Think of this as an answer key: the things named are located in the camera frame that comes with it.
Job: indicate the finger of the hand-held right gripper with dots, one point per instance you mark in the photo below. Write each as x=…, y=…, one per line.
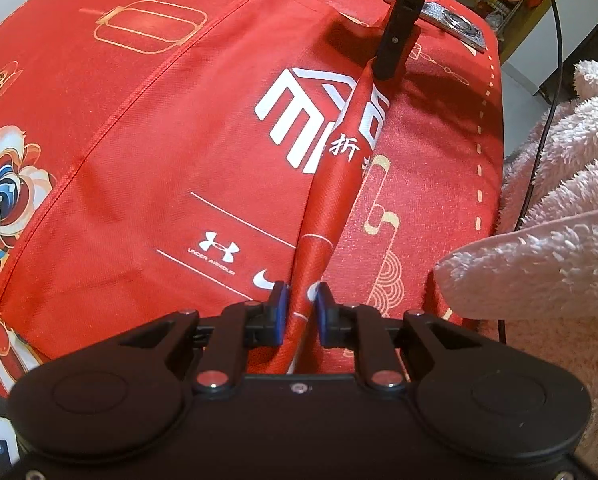
x=404, y=15

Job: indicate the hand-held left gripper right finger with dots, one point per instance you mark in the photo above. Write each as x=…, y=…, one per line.
x=324, y=312

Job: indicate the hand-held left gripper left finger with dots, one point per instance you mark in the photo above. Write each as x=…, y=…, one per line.
x=278, y=312

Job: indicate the red shopping bag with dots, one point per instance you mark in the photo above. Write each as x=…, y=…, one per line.
x=179, y=160

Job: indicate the smartphone in glitter case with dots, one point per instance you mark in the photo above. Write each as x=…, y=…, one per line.
x=459, y=22

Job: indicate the red printed tablecloth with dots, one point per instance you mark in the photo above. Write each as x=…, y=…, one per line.
x=429, y=160

